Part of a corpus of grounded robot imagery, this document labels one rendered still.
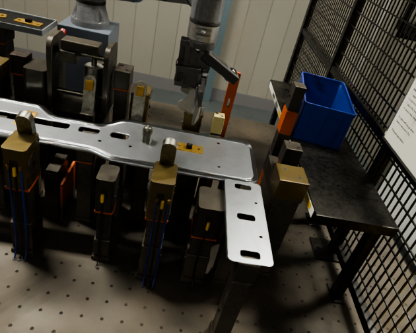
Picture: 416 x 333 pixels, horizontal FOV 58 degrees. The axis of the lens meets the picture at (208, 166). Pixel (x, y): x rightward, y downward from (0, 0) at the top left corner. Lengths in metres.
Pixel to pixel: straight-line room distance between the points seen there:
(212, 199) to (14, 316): 0.55
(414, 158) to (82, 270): 0.92
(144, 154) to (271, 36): 2.89
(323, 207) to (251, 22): 2.91
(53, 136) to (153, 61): 2.87
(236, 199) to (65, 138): 0.49
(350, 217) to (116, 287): 0.64
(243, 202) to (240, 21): 2.92
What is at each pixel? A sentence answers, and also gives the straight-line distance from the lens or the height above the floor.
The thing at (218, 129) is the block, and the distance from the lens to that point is 1.21.
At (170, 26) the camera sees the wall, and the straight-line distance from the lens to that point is 3.78.
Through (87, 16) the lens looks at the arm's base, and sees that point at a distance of 1.67.
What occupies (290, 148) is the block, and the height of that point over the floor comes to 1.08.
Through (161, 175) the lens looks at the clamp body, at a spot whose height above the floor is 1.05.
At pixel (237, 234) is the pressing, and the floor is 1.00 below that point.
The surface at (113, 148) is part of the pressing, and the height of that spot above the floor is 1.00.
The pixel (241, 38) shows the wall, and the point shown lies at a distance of 3.79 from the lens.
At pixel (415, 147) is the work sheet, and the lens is 1.08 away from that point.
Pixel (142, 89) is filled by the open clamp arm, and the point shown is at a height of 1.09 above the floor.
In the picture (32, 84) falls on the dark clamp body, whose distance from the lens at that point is 1.32.
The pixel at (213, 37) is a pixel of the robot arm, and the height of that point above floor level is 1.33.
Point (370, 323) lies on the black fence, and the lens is 1.19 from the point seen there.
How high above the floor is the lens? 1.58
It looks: 33 degrees down
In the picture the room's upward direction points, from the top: 14 degrees clockwise
